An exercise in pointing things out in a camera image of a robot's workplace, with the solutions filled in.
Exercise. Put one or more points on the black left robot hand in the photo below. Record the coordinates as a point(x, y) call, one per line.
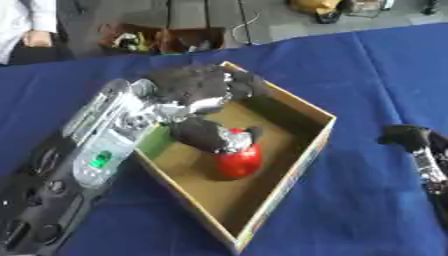
point(195, 83)

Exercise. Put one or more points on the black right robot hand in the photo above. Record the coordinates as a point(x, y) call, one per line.
point(408, 135)

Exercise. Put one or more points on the red toy apple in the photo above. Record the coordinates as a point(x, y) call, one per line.
point(240, 161)

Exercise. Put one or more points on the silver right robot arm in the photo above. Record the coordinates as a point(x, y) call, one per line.
point(434, 173)

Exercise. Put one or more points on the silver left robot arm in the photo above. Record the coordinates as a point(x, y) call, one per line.
point(99, 140)

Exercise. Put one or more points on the brown cardboard box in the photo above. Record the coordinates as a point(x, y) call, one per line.
point(192, 40)
point(125, 38)

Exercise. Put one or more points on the tan cardboard box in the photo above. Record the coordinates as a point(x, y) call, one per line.
point(245, 186)

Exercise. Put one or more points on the black tripod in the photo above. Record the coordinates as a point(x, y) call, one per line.
point(207, 16)

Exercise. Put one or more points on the yellow bag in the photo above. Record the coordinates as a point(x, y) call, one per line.
point(318, 7)

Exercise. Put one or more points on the person's hand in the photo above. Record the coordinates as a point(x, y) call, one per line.
point(37, 38)

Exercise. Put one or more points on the person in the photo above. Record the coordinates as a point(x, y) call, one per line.
point(23, 26)

